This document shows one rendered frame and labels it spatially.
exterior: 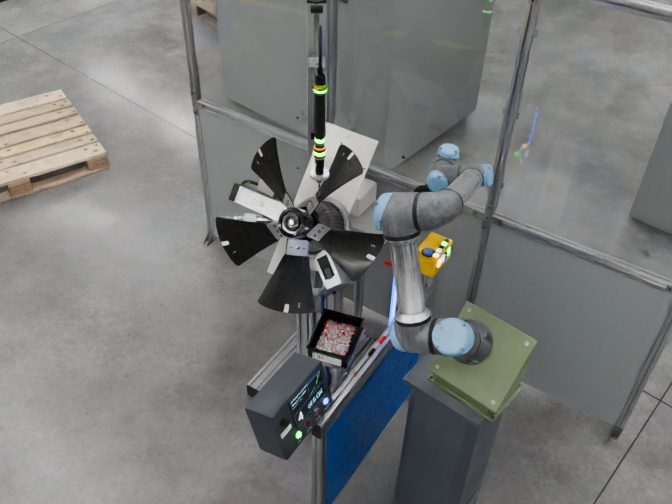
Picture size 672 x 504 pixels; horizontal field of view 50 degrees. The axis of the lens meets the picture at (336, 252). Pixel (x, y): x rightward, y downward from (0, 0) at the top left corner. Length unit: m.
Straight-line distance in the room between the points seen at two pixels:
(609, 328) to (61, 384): 2.68
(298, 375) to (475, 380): 0.61
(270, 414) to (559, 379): 1.94
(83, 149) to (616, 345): 3.66
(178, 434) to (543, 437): 1.77
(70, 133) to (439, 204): 3.81
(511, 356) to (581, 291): 0.96
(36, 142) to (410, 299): 3.75
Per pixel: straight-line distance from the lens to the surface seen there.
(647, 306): 3.29
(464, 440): 2.62
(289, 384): 2.22
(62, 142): 5.45
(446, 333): 2.27
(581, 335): 3.51
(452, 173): 2.50
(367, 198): 3.38
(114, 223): 4.85
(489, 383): 2.46
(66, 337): 4.21
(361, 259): 2.70
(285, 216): 2.81
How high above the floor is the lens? 3.01
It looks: 42 degrees down
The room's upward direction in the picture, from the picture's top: 2 degrees clockwise
